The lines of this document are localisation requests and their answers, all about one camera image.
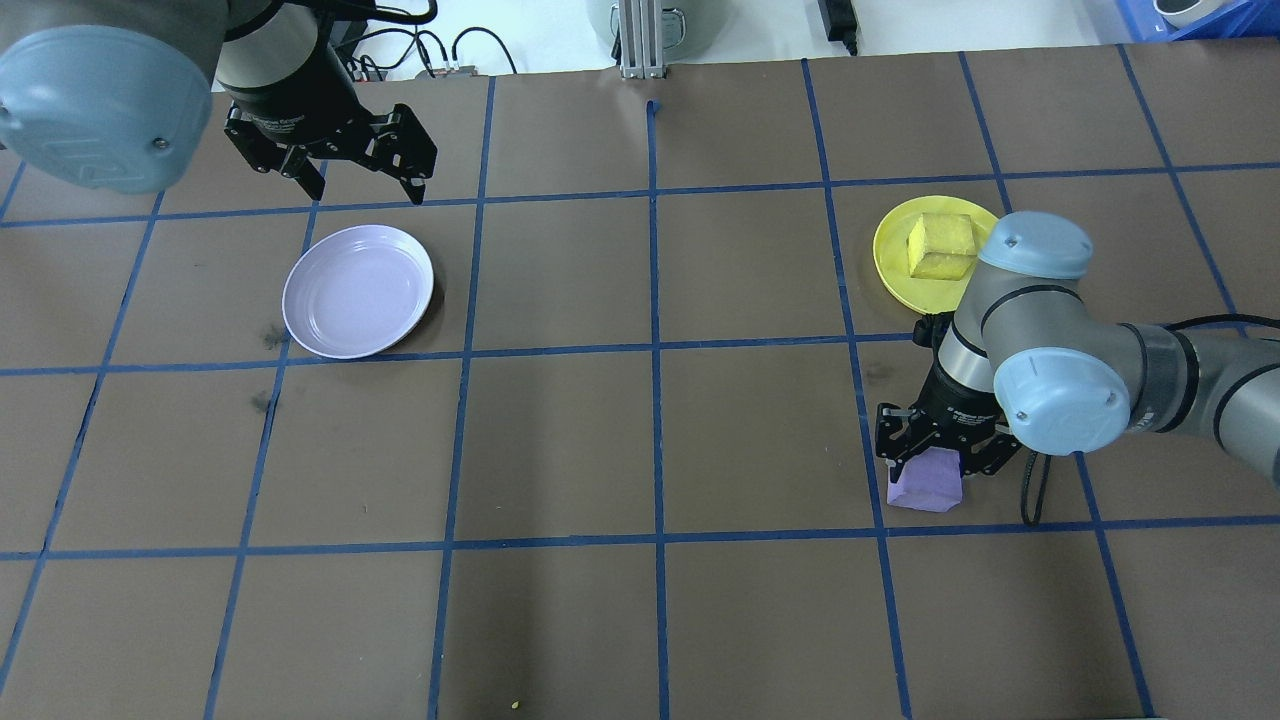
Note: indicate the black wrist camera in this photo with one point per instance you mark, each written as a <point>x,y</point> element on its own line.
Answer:
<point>930,330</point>
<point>335,35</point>

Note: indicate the purple foam block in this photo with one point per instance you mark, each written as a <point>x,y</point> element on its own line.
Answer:
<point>925,487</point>

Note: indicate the yellow foam block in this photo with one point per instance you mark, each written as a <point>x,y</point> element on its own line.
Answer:
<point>940,245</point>

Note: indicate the aluminium frame post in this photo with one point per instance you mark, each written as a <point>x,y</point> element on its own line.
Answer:
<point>640,50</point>

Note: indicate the black hub with red plugs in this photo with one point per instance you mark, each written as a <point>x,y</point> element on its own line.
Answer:
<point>460,70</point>

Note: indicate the black power adapter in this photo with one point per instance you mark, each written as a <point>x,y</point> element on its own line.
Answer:
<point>838,20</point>

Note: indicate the blue plastic bin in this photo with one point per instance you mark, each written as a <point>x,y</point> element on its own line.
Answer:
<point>1230,20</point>

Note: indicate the purple plate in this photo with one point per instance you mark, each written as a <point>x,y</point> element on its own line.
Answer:
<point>358,292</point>

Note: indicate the yellow plate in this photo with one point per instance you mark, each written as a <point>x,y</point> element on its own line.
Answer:
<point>895,260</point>

